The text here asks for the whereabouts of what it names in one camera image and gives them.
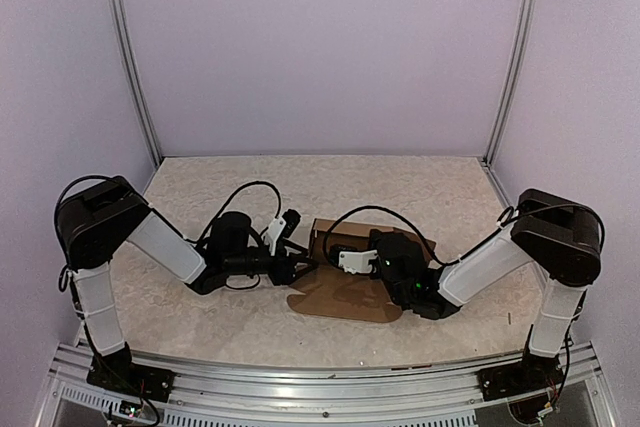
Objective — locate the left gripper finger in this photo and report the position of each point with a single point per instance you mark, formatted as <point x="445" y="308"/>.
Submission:
<point x="296" y="252"/>
<point x="300" y="270"/>

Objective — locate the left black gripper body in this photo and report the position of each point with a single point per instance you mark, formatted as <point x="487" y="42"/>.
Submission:
<point x="277" y="274"/>

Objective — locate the brown cardboard box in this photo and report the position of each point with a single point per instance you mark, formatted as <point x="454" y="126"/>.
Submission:
<point x="330" y="292"/>

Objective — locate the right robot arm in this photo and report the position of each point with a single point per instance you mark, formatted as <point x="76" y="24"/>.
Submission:
<point x="563" y="238"/>

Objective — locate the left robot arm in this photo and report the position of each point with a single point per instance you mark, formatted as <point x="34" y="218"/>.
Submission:
<point x="102" y="221"/>

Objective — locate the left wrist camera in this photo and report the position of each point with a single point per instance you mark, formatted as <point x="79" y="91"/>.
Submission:
<point x="280" y="228"/>

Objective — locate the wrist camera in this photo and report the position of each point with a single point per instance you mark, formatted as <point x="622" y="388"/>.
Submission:
<point x="280" y="228"/>
<point x="351" y="261"/>

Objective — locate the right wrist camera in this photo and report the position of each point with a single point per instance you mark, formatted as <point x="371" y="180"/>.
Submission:
<point x="351" y="261"/>

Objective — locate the front aluminium rail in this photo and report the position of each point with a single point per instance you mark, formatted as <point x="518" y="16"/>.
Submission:
<point x="219" y="394"/>

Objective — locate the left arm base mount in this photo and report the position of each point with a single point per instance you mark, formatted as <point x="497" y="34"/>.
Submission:
<point x="145" y="382"/>

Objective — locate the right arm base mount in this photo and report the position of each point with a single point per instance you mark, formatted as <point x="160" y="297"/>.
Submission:
<point x="524" y="376"/>

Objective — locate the left aluminium frame post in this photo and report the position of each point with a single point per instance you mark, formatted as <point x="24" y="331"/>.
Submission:
<point x="125" y="46"/>

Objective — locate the aluminium frame post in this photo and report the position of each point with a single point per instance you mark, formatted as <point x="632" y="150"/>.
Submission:
<point x="125" y="46"/>
<point x="516" y="59"/>

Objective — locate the right aluminium frame post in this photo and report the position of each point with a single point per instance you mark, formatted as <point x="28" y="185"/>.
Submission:
<point x="516" y="59"/>

